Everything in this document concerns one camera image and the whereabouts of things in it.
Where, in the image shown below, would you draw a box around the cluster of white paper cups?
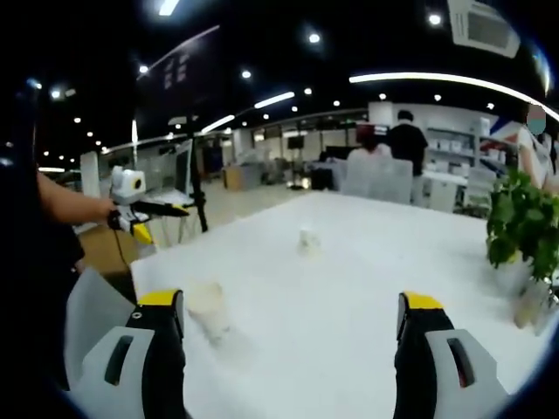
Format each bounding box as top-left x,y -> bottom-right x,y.
298,225 -> 323,258

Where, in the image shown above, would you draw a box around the round ceiling spotlights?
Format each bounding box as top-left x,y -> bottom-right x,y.
25,12 -> 497,158

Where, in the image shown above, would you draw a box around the red blue wall banner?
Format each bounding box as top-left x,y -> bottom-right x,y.
479,115 -> 523,152

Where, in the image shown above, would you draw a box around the small pale container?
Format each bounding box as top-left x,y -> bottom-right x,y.
514,278 -> 554,335

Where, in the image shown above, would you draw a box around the black tripod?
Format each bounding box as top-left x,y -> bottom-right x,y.
185,113 -> 210,233

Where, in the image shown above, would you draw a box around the black cable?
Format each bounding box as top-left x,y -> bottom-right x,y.
112,227 -> 132,268

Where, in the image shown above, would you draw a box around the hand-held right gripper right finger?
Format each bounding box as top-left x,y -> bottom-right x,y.
394,291 -> 511,419

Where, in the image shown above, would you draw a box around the green potted plant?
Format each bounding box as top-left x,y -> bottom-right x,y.
485,168 -> 559,289

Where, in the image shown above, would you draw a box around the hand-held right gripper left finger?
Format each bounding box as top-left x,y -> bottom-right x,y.
69,287 -> 188,419

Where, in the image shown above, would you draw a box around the dark overhead panel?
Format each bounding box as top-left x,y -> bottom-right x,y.
134,24 -> 222,127

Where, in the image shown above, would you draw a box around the person's left hand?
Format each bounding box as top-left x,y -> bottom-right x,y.
93,196 -> 118,224

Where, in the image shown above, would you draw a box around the grey office chair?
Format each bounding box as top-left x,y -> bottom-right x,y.
339,156 -> 415,205

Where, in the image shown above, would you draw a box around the white table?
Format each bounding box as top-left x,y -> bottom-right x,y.
129,191 -> 559,419

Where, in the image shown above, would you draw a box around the white shelving unit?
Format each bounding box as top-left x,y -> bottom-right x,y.
425,126 -> 499,174

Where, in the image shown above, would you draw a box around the long ceiling light strip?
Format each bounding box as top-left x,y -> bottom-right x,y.
253,90 -> 296,110
200,113 -> 237,135
348,72 -> 559,124

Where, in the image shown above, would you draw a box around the brown cardboard box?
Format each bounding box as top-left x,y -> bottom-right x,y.
222,167 -> 244,191

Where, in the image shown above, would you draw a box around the dark red wall screen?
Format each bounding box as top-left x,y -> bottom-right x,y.
355,122 -> 390,137

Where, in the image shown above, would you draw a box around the black screen on stand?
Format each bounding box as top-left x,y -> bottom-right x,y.
286,135 -> 307,191

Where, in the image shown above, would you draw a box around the ceiling air conditioner vent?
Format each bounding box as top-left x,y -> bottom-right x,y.
448,0 -> 521,58

